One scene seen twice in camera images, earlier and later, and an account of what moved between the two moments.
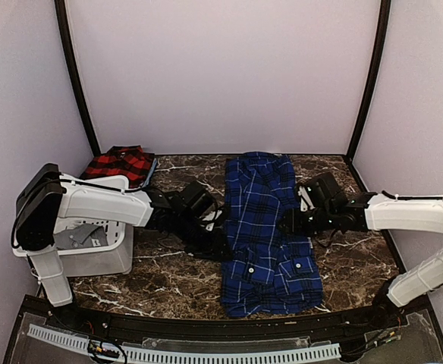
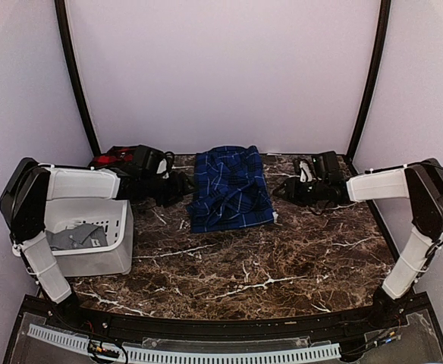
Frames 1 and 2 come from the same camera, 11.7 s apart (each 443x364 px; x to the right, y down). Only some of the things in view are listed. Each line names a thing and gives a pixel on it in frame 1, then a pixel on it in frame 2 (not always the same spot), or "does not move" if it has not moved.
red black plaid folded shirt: [133, 161] does not move
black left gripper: [212, 250] to [180, 187]
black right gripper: [293, 224] to [292, 192]
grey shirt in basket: [86, 235] does not move
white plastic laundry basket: [93, 247] does not move
